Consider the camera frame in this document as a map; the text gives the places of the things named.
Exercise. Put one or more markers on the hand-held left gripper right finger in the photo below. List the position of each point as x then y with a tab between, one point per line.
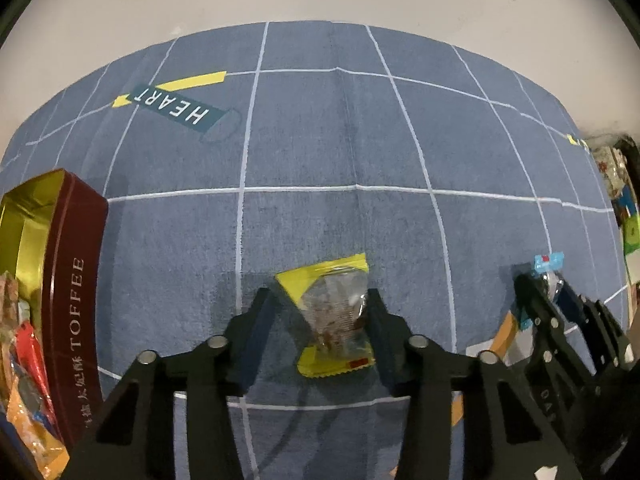
385	342

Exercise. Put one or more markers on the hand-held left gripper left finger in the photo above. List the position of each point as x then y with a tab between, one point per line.
250	342

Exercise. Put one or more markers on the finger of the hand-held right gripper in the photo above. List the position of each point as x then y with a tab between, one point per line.
600	330
542	330

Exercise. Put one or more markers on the light blue candy wrapper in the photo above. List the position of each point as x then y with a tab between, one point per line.
547	262

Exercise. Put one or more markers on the yellow snack packet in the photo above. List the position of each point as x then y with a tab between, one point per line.
330	295

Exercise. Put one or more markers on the gold and maroon tin box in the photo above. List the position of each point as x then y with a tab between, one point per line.
70	285

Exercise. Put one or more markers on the red snack packet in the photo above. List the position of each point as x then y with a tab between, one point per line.
32	360

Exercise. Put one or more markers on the orange snack packet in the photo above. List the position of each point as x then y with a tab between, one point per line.
35	445

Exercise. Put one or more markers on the colourful patterned bag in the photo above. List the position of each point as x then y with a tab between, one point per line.
617	185

